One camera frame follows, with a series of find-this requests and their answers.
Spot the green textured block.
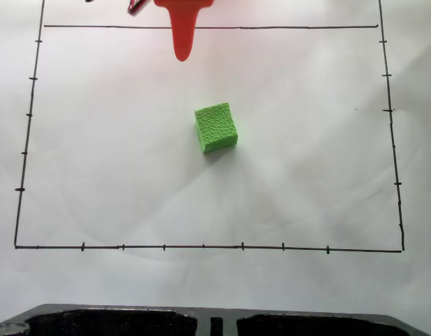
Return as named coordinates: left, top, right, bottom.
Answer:
left=194, top=101, right=239, bottom=155

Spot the white paper sheet drawn rectangle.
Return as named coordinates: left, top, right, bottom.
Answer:
left=0, top=0, right=431, bottom=313

